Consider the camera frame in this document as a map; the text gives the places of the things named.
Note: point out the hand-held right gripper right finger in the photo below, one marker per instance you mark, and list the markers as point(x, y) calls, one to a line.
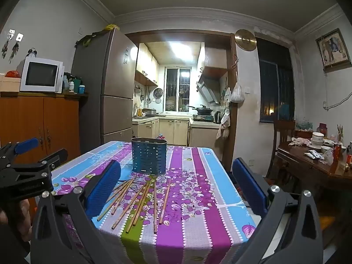
point(249, 189)

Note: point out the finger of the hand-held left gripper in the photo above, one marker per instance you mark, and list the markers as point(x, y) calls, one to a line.
point(56, 158)
point(27, 144)

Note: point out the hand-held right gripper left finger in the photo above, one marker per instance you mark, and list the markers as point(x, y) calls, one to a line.
point(103, 192)

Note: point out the pile of wooden chopsticks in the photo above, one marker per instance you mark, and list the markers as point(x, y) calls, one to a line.
point(155, 206)

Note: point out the blue perforated utensil holder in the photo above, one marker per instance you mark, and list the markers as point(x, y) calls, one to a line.
point(148, 156)

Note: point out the person's left forearm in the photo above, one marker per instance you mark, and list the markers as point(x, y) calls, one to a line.
point(11, 244)

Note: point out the person's left hand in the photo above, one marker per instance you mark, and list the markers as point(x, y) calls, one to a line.
point(23, 217)

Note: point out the wooden cabinet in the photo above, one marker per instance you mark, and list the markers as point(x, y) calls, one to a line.
point(27, 121)

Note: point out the floral striped tablecloth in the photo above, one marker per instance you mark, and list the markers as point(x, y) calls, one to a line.
point(192, 198)

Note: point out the dark wooden dining table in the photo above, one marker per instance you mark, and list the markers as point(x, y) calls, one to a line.
point(302, 165)

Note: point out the cream box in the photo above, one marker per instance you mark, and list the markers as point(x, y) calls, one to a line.
point(9, 84)

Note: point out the wooden chair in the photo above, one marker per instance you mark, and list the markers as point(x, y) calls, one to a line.
point(283, 132)

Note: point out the hanging cloth bags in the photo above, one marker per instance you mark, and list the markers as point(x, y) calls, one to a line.
point(223, 123)

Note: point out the pink crumpled cloth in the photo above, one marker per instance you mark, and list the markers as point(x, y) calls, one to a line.
point(301, 141)

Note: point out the white microwave oven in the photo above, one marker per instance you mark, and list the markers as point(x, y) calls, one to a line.
point(41, 74)

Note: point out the red round object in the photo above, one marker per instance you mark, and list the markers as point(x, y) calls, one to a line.
point(12, 74)

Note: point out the small white bottle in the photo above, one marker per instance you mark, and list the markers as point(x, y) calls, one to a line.
point(71, 86)

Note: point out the small blue cup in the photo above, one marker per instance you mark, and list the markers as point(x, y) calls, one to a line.
point(82, 89)

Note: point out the dark green container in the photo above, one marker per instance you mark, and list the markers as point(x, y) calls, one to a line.
point(77, 85)

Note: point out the steel kettle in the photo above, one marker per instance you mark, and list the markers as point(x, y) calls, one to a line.
point(217, 117)

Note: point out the stack of white bowls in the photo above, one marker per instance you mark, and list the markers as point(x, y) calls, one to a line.
point(317, 139)

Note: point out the gas stove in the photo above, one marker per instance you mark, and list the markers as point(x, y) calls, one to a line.
point(202, 117)

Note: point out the orange bottle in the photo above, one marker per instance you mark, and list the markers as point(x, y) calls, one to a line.
point(140, 112)

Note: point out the cream kitchen base cabinets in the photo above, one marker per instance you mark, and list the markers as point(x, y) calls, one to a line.
point(170, 130)

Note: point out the black alarm clock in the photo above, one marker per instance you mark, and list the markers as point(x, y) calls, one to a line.
point(32, 53)

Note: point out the black wok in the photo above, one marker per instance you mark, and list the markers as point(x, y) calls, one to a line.
point(202, 110)

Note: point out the steel rice cooker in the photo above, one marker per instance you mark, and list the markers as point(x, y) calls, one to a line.
point(150, 112)

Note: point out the red can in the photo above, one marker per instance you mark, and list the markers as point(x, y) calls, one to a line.
point(337, 150)

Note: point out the white hanging plastic bag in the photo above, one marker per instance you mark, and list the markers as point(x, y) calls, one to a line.
point(237, 93)

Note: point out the grey refrigerator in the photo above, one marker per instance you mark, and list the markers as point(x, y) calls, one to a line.
point(110, 74)

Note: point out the dark barred window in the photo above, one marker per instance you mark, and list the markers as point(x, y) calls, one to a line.
point(275, 82)

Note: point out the steel range hood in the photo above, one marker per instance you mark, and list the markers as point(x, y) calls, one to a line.
point(210, 85)

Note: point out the hanging metal colander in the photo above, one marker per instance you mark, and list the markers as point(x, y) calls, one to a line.
point(158, 93)

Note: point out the kitchen window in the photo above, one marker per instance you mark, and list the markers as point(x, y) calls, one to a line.
point(177, 88)

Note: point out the yellow green cloth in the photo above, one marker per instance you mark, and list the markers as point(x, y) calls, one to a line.
point(90, 37)

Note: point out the kitchen ceiling light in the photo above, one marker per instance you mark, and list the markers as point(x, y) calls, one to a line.
point(181, 51)

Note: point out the framed elephant picture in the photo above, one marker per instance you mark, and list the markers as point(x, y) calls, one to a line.
point(334, 48)

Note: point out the cream kitchen wall cabinets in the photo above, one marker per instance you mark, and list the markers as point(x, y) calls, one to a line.
point(145, 66)

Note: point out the gold round wall plate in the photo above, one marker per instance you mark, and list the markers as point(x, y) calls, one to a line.
point(245, 40)

